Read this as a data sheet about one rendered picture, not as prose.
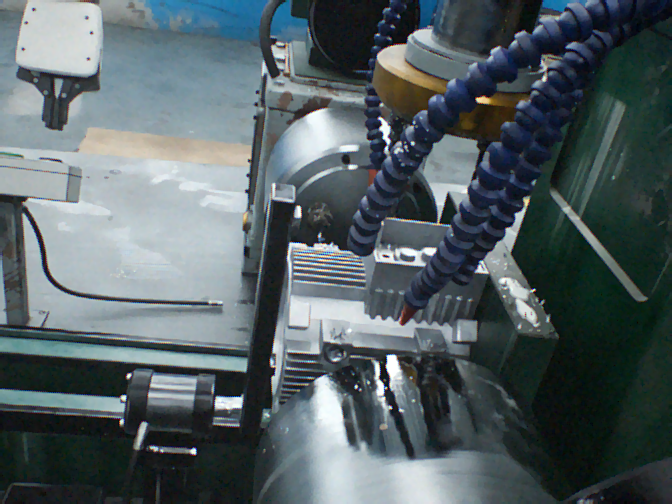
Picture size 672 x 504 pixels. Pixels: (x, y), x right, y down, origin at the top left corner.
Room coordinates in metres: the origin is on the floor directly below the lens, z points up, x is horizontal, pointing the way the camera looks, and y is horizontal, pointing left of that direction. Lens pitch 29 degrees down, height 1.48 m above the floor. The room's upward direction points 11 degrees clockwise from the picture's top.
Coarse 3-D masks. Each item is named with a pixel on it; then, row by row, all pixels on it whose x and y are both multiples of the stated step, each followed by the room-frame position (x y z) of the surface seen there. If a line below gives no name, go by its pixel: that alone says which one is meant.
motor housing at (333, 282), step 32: (320, 256) 0.63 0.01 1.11; (352, 256) 0.65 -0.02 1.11; (288, 288) 0.69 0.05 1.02; (320, 288) 0.59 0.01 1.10; (352, 288) 0.59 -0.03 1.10; (320, 320) 0.57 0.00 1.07; (352, 320) 0.58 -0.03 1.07; (288, 352) 0.54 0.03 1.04; (352, 352) 0.55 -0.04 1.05; (384, 352) 0.55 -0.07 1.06; (416, 352) 0.56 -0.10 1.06; (288, 384) 0.53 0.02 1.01
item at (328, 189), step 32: (288, 128) 0.99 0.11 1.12; (320, 128) 0.92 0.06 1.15; (352, 128) 0.91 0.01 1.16; (384, 128) 0.95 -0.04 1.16; (288, 160) 0.87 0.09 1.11; (320, 160) 0.83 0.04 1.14; (352, 160) 0.84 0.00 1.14; (384, 160) 0.85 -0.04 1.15; (320, 192) 0.83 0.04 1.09; (352, 192) 0.84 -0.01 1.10; (416, 192) 0.85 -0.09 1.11; (352, 224) 0.84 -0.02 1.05
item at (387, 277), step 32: (384, 224) 0.68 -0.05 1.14; (416, 224) 0.69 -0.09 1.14; (384, 256) 0.60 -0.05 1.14; (416, 256) 0.64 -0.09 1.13; (384, 288) 0.59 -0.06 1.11; (448, 288) 0.60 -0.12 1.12; (480, 288) 0.60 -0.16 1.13; (384, 320) 0.58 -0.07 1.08; (416, 320) 0.59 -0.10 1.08; (448, 320) 0.60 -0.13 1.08
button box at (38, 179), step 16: (0, 160) 0.77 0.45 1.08; (16, 160) 0.77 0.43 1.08; (32, 160) 0.78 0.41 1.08; (48, 160) 0.80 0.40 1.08; (0, 176) 0.76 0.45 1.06; (16, 176) 0.76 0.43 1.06; (32, 176) 0.77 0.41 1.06; (48, 176) 0.77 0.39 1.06; (64, 176) 0.78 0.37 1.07; (80, 176) 0.83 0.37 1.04; (0, 192) 0.75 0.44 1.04; (16, 192) 0.76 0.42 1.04; (32, 192) 0.76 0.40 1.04; (48, 192) 0.76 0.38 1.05; (64, 192) 0.77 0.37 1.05
